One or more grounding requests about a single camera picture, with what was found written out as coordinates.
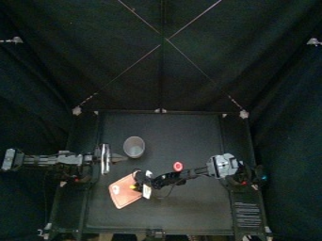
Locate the grey plastic cup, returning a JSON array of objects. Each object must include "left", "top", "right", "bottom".
[{"left": 121, "top": 136, "right": 146, "bottom": 159}]

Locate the white text label sticker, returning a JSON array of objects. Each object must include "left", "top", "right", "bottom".
[{"left": 232, "top": 201, "right": 261, "bottom": 230}]

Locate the silver cloth clamp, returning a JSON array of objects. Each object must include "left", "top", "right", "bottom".
[
  {"left": 0, "top": 36, "right": 25, "bottom": 45},
  {"left": 305, "top": 37, "right": 322, "bottom": 47}
]

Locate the silver table foot bracket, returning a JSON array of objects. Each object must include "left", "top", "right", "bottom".
[
  {"left": 263, "top": 226, "right": 273, "bottom": 241},
  {"left": 35, "top": 221, "right": 53, "bottom": 241}
]

